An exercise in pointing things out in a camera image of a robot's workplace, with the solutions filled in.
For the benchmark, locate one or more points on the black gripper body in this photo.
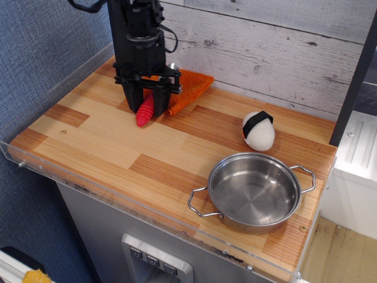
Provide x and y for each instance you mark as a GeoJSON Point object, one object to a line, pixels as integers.
{"type": "Point", "coordinates": [146, 67]}

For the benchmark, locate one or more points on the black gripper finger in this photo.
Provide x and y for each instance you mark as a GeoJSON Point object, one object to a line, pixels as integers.
{"type": "Point", "coordinates": [134, 93]}
{"type": "Point", "coordinates": [161, 96]}

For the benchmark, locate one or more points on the red handled metal spoon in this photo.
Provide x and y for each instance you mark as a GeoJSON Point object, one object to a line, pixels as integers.
{"type": "Point", "coordinates": [168, 77]}

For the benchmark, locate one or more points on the orange knitted cloth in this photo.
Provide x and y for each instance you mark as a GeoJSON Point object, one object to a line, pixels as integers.
{"type": "Point", "coordinates": [194, 85]}

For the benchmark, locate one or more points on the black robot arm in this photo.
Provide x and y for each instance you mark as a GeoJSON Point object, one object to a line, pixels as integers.
{"type": "Point", "coordinates": [143, 18]}

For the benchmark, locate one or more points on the white plush egg black band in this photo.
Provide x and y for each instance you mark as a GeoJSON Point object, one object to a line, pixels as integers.
{"type": "Point", "coordinates": [258, 131]}

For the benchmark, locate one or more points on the stainless steel pot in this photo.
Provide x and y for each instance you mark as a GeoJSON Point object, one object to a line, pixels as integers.
{"type": "Point", "coordinates": [255, 193]}

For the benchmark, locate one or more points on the clear acrylic table guard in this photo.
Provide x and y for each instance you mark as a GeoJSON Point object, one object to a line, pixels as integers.
{"type": "Point", "coordinates": [63, 114]}

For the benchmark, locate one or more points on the grey toy fridge cabinet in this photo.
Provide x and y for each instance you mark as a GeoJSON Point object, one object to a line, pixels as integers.
{"type": "Point", "coordinates": [101, 227]}

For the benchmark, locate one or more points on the silver dispenser button panel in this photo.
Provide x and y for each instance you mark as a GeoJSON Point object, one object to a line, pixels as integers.
{"type": "Point", "coordinates": [147, 263]}

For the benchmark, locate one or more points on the black and yellow object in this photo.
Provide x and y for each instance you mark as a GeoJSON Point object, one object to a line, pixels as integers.
{"type": "Point", "coordinates": [17, 266]}

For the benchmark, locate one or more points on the white ridged side counter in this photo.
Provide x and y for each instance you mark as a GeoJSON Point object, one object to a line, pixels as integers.
{"type": "Point", "coordinates": [350, 197]}

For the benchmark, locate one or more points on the dark right vertical post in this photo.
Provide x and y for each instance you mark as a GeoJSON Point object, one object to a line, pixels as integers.
{"type": "Point", "coordinates": [355, 85]}

